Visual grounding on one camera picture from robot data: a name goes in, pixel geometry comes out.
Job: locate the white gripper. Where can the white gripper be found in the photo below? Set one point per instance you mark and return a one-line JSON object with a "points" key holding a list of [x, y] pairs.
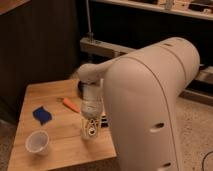
{"points": [[91, 106]]}

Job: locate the white plastic bottle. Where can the white plastic bottle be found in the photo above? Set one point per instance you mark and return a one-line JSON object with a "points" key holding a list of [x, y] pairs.
{"points": [[90, 127]]}

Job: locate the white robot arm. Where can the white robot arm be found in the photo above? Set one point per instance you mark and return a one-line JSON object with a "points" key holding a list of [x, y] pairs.
{"points": [[138, 93]]}

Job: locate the black round bowl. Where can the black round bowl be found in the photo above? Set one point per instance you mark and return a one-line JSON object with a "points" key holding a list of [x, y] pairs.
{"points": [[80, 88]]}

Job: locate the black striped rectangular block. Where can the black striped rectangular block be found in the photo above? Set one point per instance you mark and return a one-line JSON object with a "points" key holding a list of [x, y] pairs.
{"points": [[104, 122]]}

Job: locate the orange marker pen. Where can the orange marker pen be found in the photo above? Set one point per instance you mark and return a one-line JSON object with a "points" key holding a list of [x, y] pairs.
{"points": [[71, 105]]}

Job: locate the blue cloth piece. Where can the blue cloth piece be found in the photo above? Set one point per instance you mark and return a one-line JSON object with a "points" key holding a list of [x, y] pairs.
{"points": [[42, 115]]}

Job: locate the small wooden table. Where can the small wooden table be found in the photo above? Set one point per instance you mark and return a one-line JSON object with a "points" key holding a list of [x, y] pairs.
{"points": [[66, 146]]}

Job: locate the white paper cup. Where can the white paper cup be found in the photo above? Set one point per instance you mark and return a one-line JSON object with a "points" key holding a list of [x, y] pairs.
{"points": [[38, 143]]}

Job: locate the wooden shelf board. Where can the wooden shelf board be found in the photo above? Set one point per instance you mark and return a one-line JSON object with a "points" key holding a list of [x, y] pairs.
{"points": [[167, 8]]}

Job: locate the metal rail beam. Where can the metal rail beam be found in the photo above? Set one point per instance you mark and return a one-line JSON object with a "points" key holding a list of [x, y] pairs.
{"points": [[106, 46]]}

